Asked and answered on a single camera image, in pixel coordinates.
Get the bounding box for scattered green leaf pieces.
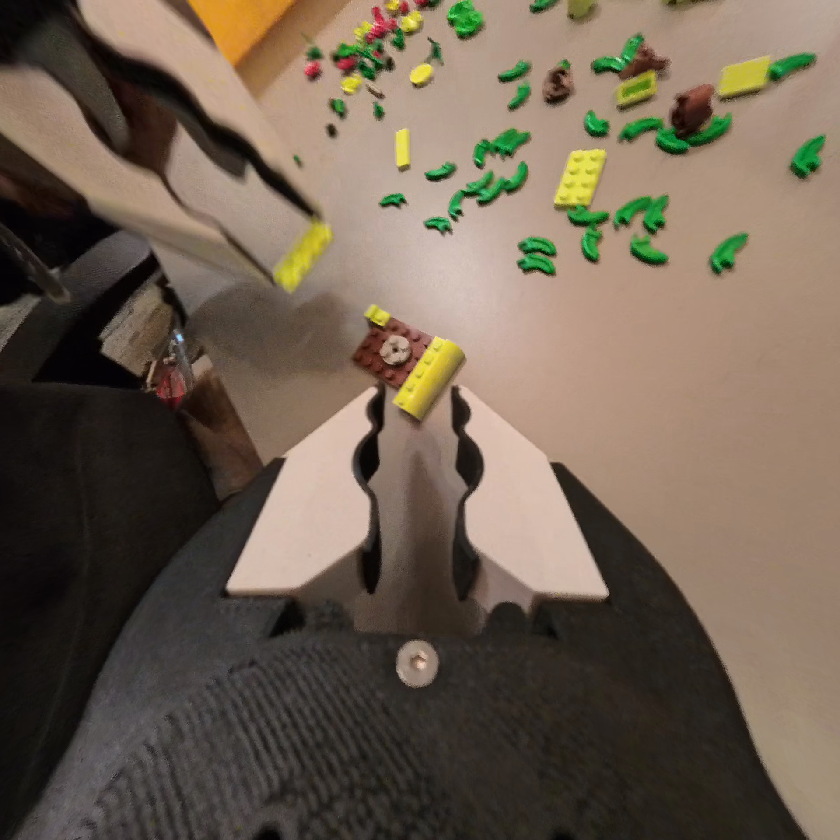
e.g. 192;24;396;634
377;0;828;277

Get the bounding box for brown three-pronged piece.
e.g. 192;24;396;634
620;45;672;81

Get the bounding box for small red object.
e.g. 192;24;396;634
150;331;194;403

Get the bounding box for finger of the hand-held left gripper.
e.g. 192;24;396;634
79;0;324;223
0;59;278;286

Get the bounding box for brown round brick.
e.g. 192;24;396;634
668;83;718;137

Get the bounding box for brown studded plate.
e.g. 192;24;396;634
352;315;434;388

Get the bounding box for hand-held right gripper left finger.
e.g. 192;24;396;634
225;384;388;618

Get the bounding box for beige seat cushion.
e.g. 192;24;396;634
98;276;265;503

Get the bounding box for lime slope by barrel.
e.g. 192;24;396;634
717;56;773;99

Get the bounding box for lime two-by-four studded plate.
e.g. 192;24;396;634
553;148;608;211

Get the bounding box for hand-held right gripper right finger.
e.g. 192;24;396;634
449;384;611;624

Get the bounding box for person's dark clothing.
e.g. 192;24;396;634
0;381;221;821

